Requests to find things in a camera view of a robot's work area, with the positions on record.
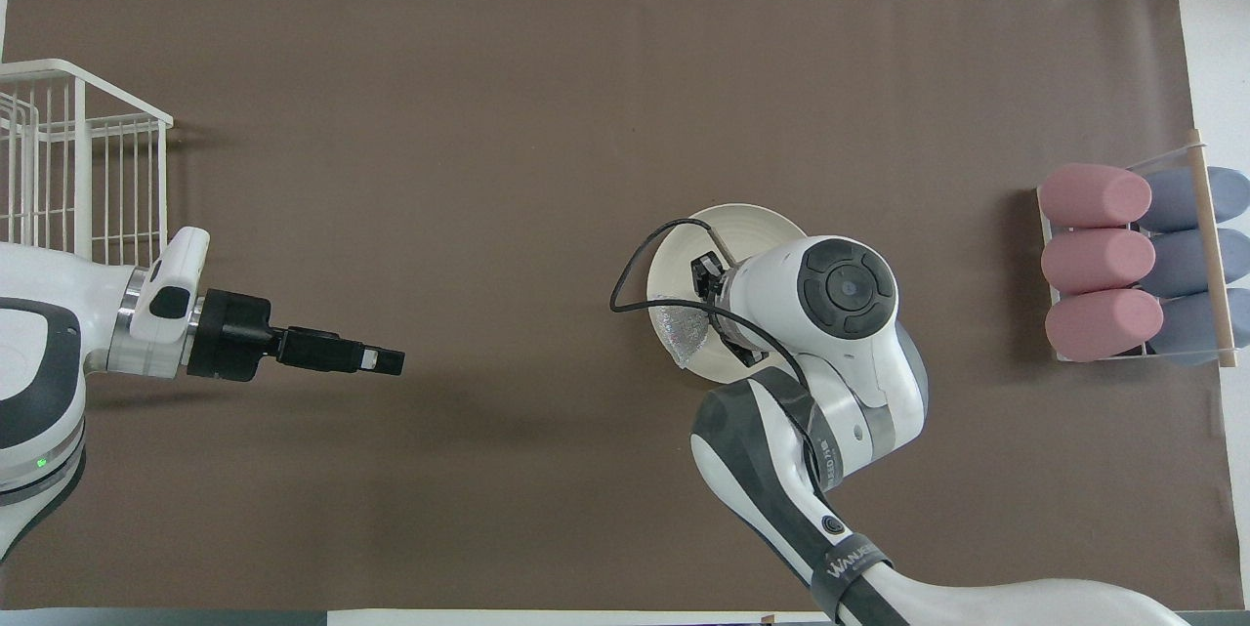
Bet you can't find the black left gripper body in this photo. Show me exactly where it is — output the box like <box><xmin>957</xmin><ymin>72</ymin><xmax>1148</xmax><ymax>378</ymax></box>
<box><xmin>186</xmin><ymin>289</ymin><xmax>365</xmax><ymax>383</ymax></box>

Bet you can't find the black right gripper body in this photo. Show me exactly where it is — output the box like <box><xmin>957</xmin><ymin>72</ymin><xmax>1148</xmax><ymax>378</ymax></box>
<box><xmin>689</xmin><ymin>252</ymin><xmax>770</xmax><ymax>370</ymax></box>

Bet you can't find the blue plastic cup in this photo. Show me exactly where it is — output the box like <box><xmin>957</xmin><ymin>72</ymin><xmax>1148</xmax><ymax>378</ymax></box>
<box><xmin>1143</xmin><ymin>166</ymin><xmax>1250</xmax><ymax>233</ymax></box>
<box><xmin>1147</xmin><ymin>289</ymin><xmax>1250</xmax><ymax>366</ymax></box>
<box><xmin>1138</xmin><ymin>229</ymin><xmax>1250</xmax><ymax>299</ymax></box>

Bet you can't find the cup holder with wooden rod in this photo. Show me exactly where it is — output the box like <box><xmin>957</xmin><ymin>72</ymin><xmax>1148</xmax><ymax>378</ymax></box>
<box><xmin>1036</xmin><ymin>127</ymin><xmax>1241</xmax><ymax>370</ymax></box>

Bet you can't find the white wire dish rack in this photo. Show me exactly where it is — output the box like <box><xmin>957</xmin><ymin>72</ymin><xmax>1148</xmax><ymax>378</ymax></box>
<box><xmin>0</xmin><ymin>59</ymin><xmax>176</xmax><ymax>268</ymax></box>

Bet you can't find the brown table mat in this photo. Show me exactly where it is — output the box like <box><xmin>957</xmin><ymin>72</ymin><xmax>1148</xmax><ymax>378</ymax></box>
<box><xmin>0</xmin><ymin>0</ymin><xmax>1243</xmax><ymax>612</ymax></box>

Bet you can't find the white round plate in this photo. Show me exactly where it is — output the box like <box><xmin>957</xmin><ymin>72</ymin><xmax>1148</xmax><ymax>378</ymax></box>
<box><xmin>646</xmin><ymin>203</ymin><xmax>813</xmax><ymax>386</ymax></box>

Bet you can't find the pink plastic cup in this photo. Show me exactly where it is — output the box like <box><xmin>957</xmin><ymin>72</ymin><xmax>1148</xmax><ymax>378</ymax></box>
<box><xmin>1045</xmin><ymin>288</ymin><xmax>1165</xmax><ymax>363</ymax></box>
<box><xmin>1041</xmin><ymin>228</ymin><xmax>1157</xmax><ymax>296</ymax></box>
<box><xmin>1038</xmin><ymin>163</ymin><xmax>1154</xmax><ymax>230</ymax></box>

